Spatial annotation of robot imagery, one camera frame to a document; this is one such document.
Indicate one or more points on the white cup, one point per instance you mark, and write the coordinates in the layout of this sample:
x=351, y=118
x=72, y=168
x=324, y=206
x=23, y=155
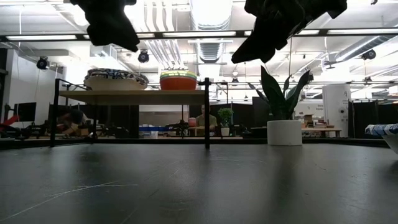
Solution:
x=154, y=134

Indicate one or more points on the black partition panel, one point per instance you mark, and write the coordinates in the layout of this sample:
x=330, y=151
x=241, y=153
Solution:
x=373, y=118

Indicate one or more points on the black ceiling light rail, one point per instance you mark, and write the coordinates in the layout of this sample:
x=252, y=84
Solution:
x=186, y=34

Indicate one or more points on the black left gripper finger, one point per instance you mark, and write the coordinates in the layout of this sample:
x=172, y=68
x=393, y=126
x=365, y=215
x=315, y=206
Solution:
x=101, y=35
x=126, y=37

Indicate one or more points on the person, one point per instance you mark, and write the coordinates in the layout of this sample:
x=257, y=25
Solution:
x=73, y=121
x=206, y=119

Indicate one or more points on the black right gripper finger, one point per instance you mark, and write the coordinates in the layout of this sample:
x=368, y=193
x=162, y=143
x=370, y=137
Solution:
x=280, y=37
x=253, y=48

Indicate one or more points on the black monitor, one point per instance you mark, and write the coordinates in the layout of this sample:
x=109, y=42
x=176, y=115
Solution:
x=26, y=111

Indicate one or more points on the small green potted plant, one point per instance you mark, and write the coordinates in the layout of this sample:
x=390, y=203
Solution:
x=225, y=115

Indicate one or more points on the orange plastic bowl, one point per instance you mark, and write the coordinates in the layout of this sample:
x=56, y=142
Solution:
x=178, y=84

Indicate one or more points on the blue storage bin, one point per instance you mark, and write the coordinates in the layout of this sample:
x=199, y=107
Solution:
x=152, y=128

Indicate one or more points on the wooden shelf black frame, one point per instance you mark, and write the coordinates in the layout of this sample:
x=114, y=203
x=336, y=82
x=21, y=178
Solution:
x=133, y=97

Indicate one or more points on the white cabinet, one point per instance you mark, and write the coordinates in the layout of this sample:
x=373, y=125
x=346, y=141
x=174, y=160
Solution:
x=335, y=104

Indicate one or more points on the pink round container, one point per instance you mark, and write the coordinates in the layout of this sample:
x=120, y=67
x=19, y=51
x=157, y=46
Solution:
x=192, y=122

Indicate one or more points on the tall green snake plant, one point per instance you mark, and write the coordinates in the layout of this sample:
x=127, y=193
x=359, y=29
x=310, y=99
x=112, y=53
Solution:
x=280, y=99

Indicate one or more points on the white round plant pot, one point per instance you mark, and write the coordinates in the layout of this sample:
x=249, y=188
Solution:
x=284, y=133

